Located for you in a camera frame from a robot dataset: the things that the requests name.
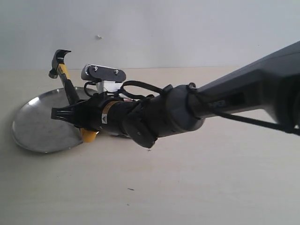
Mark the round stainless steel plate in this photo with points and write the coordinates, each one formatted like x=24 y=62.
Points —
x=34 y=130

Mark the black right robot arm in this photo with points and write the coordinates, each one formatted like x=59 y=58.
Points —
x=265 y=93

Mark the black yellow claw hammer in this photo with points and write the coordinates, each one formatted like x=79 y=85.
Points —
x=60 y=70

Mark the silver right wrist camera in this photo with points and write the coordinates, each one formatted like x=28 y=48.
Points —
x=106 y=79

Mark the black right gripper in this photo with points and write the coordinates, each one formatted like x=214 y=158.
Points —
x=85 y=114

